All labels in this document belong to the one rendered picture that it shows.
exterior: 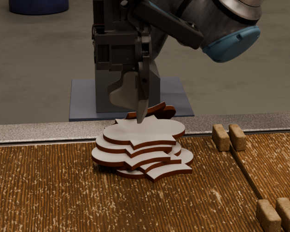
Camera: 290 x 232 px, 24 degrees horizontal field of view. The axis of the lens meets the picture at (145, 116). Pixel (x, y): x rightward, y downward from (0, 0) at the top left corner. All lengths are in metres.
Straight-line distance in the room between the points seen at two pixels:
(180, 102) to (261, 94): 2.74
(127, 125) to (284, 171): 0.26
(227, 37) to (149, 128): 0.36
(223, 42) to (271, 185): 0.45
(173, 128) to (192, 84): 3.30
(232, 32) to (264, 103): 2.73
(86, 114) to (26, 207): 0.53
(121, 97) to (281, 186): 0.27
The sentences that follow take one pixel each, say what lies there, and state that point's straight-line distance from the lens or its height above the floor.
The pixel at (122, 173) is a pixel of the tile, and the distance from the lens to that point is 1.02.
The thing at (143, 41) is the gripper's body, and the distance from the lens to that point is 0.96.
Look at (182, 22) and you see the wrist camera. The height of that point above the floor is 1.16.
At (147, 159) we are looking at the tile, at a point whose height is 0.96.
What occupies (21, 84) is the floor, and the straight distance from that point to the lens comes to 4.44.
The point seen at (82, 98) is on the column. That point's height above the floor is 0.87.
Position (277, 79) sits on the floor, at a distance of 4.55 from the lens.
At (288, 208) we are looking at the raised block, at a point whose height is 0.96.
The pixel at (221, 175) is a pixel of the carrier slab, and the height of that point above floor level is 0.94.
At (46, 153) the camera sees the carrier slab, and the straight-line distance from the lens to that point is 1.11.
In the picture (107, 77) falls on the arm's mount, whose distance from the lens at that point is 1.43.
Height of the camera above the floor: 1.39
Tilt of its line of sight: 21 degrees down
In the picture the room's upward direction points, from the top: straight up
